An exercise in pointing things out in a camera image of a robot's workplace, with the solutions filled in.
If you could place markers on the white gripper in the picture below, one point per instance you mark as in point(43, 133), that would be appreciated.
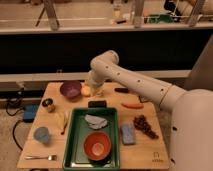
point(95, 88)

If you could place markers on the yellow red apple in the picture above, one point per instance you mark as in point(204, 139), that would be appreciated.
point(85, 91)

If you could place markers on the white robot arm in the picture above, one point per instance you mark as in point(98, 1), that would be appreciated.
point(191, 139)

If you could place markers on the purple bowl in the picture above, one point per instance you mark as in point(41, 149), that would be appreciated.
point(71, 89)

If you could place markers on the orange bowl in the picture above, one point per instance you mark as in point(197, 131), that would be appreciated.
point(97, 146)

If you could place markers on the black marker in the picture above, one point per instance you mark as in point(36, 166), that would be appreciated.
point(121, 90)

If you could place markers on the grey crumpled cloth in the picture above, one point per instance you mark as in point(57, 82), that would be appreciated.
point(96, 122)

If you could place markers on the orange carrot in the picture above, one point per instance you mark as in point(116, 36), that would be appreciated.
point(133, 106)

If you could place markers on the banana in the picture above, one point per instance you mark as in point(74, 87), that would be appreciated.
point(61, 121)

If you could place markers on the dark grape bunch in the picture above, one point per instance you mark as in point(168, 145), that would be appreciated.
point(141, 123)

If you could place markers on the blue sponge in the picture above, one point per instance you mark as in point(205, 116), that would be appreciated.
point(128, 135)

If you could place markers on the blue box on floor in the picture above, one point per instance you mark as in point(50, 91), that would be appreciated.
point(29, 113)

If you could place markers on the blue plastic cup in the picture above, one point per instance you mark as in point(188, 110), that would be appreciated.
point(42, 135)

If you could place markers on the green plastic tray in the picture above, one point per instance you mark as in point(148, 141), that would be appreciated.
point(75, 158)

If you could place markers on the silver fork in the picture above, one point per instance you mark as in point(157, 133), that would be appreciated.
point(49, 157)

